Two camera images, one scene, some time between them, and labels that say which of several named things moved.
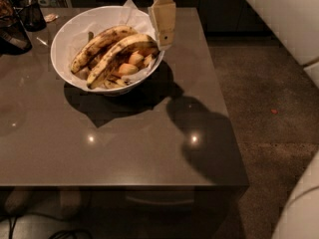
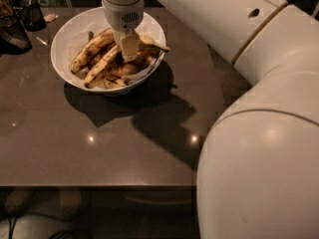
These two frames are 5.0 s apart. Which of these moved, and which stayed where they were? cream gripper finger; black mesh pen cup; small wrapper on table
Moved: cream gripper finger
Stayed: small wrapper on table; black mesh pen cup
